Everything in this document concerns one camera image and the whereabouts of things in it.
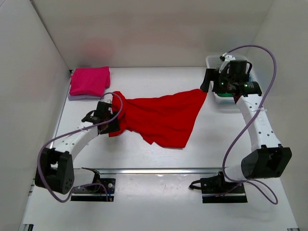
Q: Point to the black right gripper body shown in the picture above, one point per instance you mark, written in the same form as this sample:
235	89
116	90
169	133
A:
222	85

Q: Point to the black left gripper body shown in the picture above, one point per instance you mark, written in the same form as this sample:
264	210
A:
105	130

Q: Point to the red t-shirt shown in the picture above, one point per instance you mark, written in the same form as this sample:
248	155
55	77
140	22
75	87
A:
167	121

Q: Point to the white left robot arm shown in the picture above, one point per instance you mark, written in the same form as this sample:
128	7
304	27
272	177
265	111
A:
55	171

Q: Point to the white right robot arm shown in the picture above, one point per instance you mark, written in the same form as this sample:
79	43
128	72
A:
268	157

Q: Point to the white plastic mesh basket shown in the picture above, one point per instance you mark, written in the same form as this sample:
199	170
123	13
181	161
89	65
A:
217	62

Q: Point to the crumpled green t-shirt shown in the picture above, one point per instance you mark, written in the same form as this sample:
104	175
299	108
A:
224	95

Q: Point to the folded pink t-shirt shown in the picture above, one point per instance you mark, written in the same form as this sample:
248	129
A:
90	81

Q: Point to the folded lavender t-shirt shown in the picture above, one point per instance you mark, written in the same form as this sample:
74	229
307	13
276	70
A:
82	97

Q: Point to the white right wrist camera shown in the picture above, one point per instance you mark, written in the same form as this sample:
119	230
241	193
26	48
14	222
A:
225	58

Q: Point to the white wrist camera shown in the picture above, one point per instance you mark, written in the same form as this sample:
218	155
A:
225	58
108	102

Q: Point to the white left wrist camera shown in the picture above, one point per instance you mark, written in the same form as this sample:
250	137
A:
108	102

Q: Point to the aluminium table edge rail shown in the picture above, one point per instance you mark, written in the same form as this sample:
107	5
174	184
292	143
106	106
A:
159	171

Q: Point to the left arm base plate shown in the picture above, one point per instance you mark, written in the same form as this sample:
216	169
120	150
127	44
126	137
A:
97	193

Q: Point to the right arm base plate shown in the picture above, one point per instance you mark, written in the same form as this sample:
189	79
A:
215	190

